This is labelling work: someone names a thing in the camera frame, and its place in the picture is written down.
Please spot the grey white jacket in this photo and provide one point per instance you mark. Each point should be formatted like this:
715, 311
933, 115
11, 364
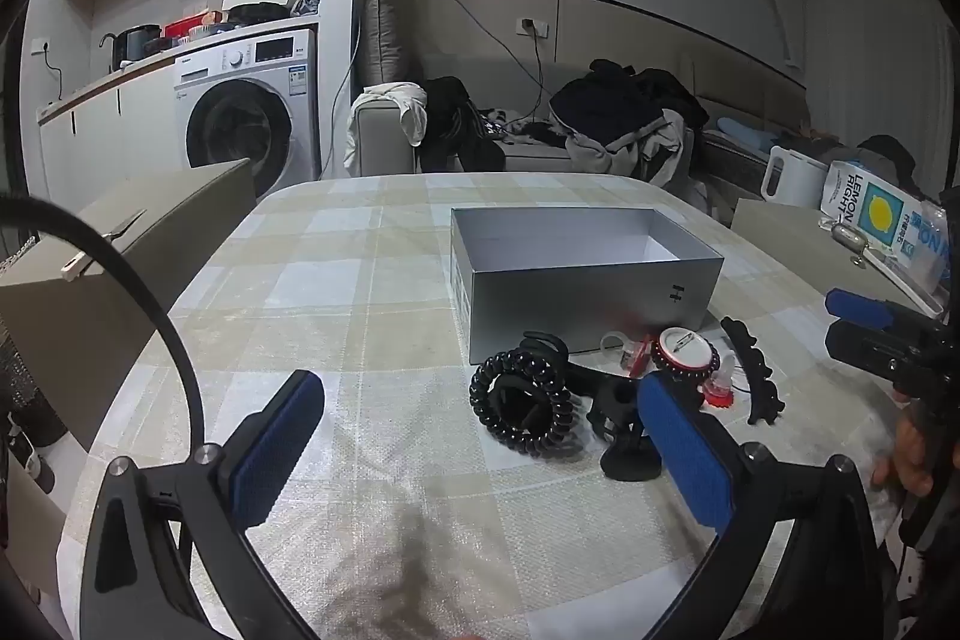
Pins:
630, 156

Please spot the grey sofa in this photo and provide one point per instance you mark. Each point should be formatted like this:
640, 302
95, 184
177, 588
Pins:
382, 138

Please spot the white electric kettle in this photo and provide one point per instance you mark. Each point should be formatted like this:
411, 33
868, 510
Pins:
799, 179

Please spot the large black claw clip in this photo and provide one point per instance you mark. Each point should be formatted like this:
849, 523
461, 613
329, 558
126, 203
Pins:
544, 344

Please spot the patterned mattress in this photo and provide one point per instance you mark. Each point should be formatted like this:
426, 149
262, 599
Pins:
731, 160

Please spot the black white shoe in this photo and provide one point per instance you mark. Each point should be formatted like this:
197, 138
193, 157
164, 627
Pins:
34, 464

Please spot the white kitchen counter cabinet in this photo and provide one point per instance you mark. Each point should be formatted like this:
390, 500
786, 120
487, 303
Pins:
112, 130

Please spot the black mesh bin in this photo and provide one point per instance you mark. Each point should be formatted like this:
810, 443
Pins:
30, 400

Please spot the black white patterned garment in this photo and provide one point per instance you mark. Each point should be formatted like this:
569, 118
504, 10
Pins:
517, 126

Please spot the beige side cabinet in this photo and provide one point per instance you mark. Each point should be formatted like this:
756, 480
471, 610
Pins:
75, 340
787, 242

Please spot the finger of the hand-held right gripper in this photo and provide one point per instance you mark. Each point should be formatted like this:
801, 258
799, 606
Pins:
859, 306
870, 347

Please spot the dark navy clothes pile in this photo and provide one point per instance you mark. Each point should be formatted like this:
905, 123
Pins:
607, 96

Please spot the black wavy hair clip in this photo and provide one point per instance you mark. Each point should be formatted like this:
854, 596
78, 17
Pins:
754, 370

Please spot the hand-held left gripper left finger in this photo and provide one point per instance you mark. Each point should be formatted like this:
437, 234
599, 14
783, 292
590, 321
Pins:
274, 452

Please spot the white cloth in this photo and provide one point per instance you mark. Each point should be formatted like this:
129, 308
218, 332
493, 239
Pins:
382, 100

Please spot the silver key fob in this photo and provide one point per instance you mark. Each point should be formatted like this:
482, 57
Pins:
851, 235

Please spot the black flat pan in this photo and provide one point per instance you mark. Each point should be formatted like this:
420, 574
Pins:
259, 12

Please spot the plaid tablecloth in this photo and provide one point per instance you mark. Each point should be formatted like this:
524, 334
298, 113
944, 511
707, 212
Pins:
337, 280

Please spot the dark grey cloth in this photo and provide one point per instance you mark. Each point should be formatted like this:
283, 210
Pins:
889, 156

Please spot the grey pillow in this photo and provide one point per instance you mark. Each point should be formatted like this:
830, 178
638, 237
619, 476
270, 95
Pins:
384, 40

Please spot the white curtain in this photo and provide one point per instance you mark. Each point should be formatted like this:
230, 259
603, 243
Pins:
862, 63

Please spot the white wall socket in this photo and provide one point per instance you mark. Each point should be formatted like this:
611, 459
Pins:
534, 27
39, 48

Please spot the red plastic container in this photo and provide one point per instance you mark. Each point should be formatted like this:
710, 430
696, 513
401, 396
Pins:
191, 27

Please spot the black pot on counter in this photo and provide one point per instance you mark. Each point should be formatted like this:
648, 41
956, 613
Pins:
135, 44

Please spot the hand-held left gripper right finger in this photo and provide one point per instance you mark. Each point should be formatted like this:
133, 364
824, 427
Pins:
686, 452

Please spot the person's right hand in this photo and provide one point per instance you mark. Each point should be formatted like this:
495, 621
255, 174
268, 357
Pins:
911, 456

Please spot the white blue yellow bag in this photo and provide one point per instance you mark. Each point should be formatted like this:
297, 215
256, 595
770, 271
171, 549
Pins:
877, 212

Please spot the white washing machine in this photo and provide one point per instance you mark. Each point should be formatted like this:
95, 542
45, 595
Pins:
240, 115

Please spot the light blue pillow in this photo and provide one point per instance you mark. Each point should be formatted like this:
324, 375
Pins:
742, 132

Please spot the metal tweezers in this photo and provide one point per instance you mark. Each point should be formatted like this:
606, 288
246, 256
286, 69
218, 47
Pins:
124, 226

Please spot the silver cardboard box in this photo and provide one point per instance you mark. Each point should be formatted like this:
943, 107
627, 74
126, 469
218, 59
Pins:
577, 306

